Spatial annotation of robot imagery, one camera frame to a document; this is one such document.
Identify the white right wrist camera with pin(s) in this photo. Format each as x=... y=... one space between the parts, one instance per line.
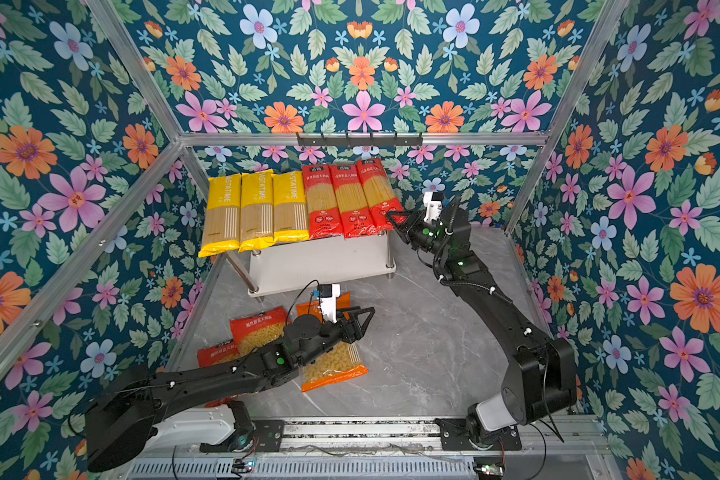
x=433 y=206

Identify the aluminium front rail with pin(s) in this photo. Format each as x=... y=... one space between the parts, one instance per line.
x=343 y=437

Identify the red spaghetti pack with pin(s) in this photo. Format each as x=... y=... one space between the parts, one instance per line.
x=378 y=191
x=322 y=208
x=351 y=201

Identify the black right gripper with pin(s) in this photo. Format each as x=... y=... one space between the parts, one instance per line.
x=412 y=231

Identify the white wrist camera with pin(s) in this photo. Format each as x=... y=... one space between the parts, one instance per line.
x=328 y=295
x=433 y=206

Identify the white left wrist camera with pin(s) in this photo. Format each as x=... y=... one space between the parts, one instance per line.
x=328 y=295

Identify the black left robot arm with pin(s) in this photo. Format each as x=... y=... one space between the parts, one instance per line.
x=125 y=416

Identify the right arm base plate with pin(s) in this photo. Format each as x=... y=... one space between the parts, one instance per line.
x=463 y=434

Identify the red macaroni bag front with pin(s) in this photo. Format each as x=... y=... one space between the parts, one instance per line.
x=258 y=330

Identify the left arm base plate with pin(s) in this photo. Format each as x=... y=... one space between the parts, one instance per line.
x=265 y=436

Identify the black hook rail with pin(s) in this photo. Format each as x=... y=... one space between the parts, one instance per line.
x=347 y=140

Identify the red macaroni bag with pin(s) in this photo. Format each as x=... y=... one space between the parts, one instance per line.
x=258 y=330
x=218 y=354

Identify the orange macaroni bag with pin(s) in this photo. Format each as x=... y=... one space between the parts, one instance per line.
x=341 y=364

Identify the yellow spaghetti pack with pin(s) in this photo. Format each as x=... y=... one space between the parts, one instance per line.
x=291 y=223
x=221 y=231
x=256 y=214

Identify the white two-tier shelf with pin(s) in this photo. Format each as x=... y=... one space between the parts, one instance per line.
x=288 y=266

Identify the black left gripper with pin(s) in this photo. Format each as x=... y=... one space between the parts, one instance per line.
x=352 y=334

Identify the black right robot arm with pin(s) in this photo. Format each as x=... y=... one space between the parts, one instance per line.
x=540 y=377

